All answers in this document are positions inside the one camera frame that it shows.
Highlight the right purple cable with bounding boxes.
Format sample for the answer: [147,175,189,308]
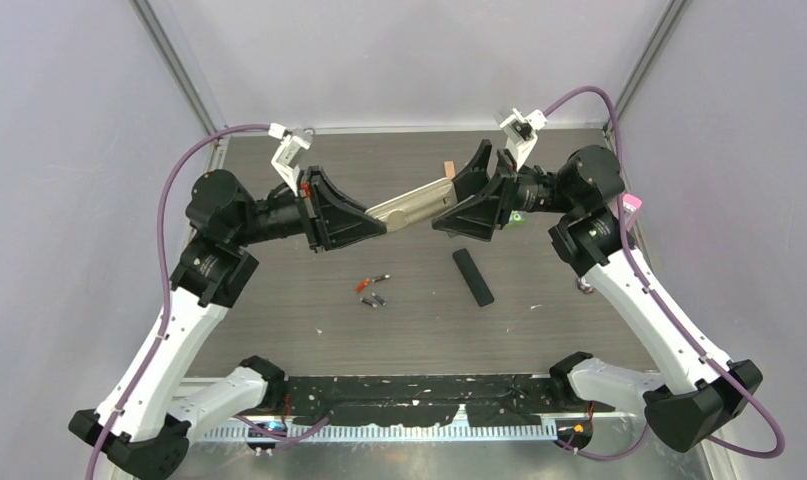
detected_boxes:
[542,86,787,460]

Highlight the black battery lower right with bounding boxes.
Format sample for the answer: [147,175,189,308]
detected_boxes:
[371,292,387,306]

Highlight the pink metronome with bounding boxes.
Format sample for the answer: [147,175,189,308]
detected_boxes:
[613,193,643,232]

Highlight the green owl toy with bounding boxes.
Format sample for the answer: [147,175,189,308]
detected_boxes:
[505,211,526,228]

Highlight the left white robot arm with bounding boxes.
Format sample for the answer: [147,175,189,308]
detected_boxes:
[69,166,387,479]

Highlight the orange battery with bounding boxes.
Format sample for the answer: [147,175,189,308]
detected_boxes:
[355,278,372,293]

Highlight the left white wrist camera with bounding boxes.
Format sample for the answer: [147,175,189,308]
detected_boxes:
[268,123,314,194]

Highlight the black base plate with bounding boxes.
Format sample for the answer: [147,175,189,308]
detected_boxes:
[288,374,588,427]

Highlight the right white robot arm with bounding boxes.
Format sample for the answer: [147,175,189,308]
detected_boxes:
[432,142,763,452]

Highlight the black battery lower left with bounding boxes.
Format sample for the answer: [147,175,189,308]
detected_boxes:
[360,297,378,308]

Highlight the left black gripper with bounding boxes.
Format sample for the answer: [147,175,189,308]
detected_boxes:
[232,164,387,251]

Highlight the purple cable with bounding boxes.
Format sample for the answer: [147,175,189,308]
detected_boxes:
[542,86,787,460]
[83,123,275,480]

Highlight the small patterned ball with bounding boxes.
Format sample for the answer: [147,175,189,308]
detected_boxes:
[576,277,594,294]

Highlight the beige remote control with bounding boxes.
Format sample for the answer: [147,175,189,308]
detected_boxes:
[366,177,458,233]

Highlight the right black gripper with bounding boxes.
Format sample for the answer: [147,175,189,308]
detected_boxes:
[426,140,579,243]

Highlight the black remote control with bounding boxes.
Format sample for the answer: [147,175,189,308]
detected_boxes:
[452,248,495,307]

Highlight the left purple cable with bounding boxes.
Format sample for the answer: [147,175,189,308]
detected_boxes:
[83,123,275,480]

